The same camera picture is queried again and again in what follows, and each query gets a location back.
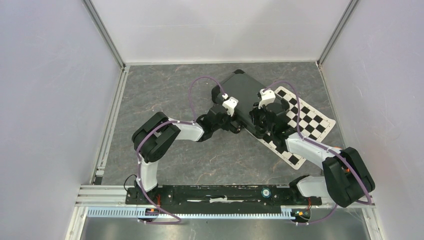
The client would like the black poker set case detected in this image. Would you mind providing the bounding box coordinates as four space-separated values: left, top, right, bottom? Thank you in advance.
197 69 267 139

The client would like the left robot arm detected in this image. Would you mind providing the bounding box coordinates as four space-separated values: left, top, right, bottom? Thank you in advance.
131 104 238 204

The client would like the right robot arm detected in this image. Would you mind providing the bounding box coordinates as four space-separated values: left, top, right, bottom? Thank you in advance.
249 102 375 208

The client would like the black white checkered board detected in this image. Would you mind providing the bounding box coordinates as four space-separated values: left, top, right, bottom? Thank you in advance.
255 86 337 171

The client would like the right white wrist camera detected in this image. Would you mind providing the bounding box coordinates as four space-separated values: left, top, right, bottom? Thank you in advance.
258 88 276 109

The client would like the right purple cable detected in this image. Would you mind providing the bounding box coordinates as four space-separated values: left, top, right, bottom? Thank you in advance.
261 81 374 227

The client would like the teal chip on rail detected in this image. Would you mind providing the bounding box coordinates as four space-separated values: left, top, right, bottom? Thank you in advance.
261 187 272 199

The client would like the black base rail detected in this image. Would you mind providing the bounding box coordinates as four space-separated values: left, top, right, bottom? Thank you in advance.
125 185 322 215

